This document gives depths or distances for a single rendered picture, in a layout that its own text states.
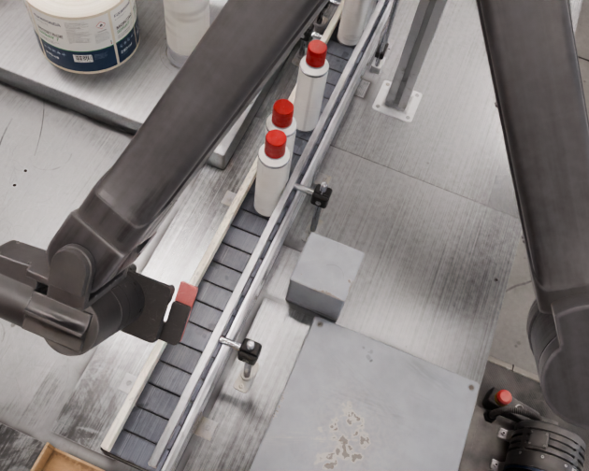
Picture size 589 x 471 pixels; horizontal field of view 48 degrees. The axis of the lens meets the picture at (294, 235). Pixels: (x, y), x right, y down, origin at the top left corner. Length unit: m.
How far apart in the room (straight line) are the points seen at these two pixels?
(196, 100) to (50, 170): 0.84
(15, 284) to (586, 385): 0.48
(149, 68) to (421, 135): 0.57
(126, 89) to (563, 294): 1.02
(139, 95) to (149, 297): 0.70
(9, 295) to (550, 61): 0.48
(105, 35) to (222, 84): 0.84
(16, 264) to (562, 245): 0.45
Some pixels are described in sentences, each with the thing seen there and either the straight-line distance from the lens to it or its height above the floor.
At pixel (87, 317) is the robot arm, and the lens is 0.61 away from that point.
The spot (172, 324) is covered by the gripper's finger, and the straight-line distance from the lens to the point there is 0.72.
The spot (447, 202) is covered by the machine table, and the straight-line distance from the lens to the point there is 1.32.
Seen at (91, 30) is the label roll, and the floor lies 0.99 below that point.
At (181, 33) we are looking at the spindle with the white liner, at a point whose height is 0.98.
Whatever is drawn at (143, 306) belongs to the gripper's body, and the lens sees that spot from 0.71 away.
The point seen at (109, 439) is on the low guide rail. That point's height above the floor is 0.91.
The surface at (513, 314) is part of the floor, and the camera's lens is 2.24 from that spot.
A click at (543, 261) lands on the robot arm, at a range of 0.50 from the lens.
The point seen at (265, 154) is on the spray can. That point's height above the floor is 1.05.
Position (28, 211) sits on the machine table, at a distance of 1.28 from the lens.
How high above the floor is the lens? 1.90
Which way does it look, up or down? 61 degrees down
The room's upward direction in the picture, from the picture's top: 12 degrees clockwise
